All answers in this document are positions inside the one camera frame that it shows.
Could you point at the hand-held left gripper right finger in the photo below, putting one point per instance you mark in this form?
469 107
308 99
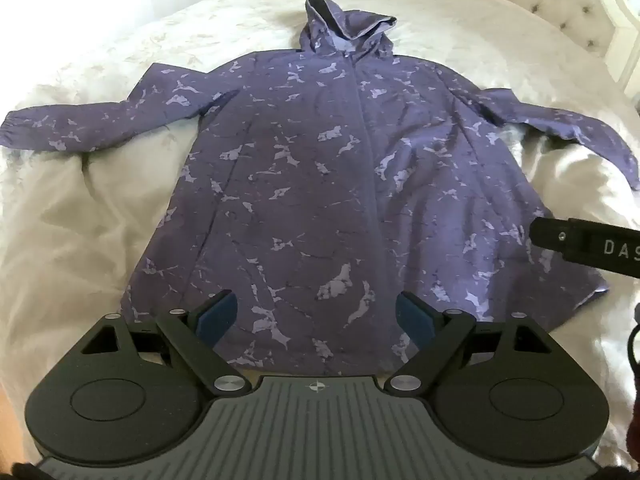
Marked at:
414 316

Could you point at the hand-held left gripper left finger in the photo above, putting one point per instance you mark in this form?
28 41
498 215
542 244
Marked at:
217 316

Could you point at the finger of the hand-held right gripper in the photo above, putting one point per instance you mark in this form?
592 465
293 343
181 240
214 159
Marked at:
557 237

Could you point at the purple patterned hooded jacket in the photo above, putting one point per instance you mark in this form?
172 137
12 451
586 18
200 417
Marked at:
300 185

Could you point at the white floral bedspread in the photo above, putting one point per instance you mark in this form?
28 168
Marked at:
100 220

